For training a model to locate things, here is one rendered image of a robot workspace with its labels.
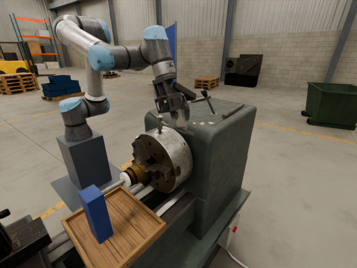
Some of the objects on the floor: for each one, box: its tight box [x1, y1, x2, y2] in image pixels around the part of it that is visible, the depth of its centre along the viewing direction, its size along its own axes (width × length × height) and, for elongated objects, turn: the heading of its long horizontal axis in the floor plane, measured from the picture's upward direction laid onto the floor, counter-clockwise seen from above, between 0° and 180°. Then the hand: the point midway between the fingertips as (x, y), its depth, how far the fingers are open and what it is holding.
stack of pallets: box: [0, 72, 40, 95], centre depth 733 cm, size 126×86×73 cm
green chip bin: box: [301, 82, 357, 131], centre depth 413 cm, size 134×94×85 cm
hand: (184, 130), depth 64 cm, fingers closed
